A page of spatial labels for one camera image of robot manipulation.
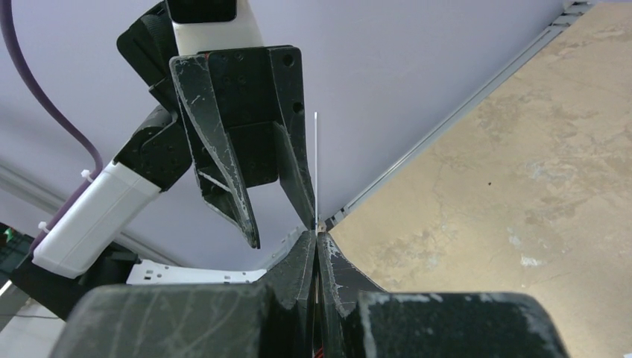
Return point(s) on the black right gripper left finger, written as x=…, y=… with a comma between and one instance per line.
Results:
x=266, y=318

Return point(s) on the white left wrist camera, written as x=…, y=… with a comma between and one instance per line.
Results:
x=207, y=25

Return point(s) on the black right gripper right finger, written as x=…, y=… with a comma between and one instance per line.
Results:
x=360, y=319

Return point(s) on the aluminium frame rail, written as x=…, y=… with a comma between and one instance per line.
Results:
x=389, y=77

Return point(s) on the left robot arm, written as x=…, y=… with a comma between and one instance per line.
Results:
x=75, y=247

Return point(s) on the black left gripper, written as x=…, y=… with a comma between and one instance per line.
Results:
x=237, y=116

